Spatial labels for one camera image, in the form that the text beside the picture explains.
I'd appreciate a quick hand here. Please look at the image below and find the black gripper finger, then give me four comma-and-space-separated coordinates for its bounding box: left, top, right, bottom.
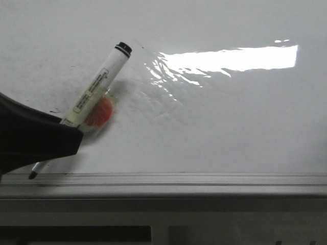
1, 94, 83, 175

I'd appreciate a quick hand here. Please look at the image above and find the white black whiteboard marker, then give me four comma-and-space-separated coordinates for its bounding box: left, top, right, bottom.
28, 41, 133, 180

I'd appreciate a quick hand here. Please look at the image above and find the white whiteboard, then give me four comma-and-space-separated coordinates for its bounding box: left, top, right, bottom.
1, 1, 326, 199

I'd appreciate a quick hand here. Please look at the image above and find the grey metal table rail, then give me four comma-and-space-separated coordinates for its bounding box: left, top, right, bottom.
1, 198, 326, 244

